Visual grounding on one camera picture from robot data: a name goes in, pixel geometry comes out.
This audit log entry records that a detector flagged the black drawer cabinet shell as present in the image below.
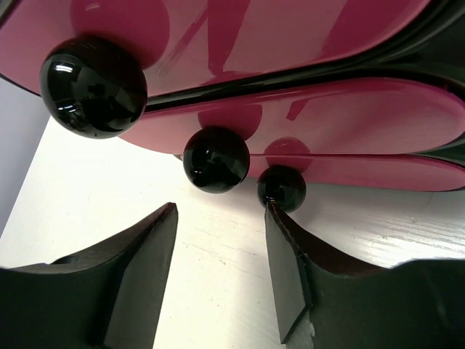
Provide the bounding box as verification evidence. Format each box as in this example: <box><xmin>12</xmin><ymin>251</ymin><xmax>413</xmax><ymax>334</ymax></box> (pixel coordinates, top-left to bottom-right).
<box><xmin>0</xmin><ymin>0</ymin><xmax>465</xmax><ymax>193</ymax></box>

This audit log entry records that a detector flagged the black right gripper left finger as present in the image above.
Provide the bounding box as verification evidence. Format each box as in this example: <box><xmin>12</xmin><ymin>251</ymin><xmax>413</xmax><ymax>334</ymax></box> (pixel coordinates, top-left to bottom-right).
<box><xmin>1</xmin><ymin>203</ymin><xmax>178</xmax><ymax>348</ymax></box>

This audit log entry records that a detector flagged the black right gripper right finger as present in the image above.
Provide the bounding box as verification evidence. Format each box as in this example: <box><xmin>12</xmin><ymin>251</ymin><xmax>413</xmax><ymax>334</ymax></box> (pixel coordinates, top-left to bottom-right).
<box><xmin>265</xmin><ymin>204</ymin><xmax>464</xmax><ymax>348</ymax></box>

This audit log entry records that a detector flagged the pink bottom drawer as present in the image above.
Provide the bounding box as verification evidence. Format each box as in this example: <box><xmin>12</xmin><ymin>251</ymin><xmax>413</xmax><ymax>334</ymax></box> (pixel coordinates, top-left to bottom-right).
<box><xmin>248</xmin><ymin>154</ymin><xmax>464</xmax><ymax>193</ymax></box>

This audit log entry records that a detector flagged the pink top drawer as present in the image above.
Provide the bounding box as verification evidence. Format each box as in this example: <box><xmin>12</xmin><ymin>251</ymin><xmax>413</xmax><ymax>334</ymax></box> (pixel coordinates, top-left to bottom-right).
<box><xmin>0</xmin><ymin>0</ymin><xmax>455</xmax><ymax>141</ymax></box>

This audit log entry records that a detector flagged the pink drawer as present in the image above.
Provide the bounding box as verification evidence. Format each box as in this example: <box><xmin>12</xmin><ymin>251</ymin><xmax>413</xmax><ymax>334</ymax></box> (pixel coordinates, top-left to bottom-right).
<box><xmin>123</xmin><ymin>78</ymin><xmax>464</xmax><ymax>157</ymax></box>
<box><xmin>248</xmin><ymin>154</ymin><xmax>464</xmax><ymax>193</ymax></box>
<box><xmin>0</xmin><ymin>0</ymin><xmax>455</xmax><ymax>141</ymax></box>

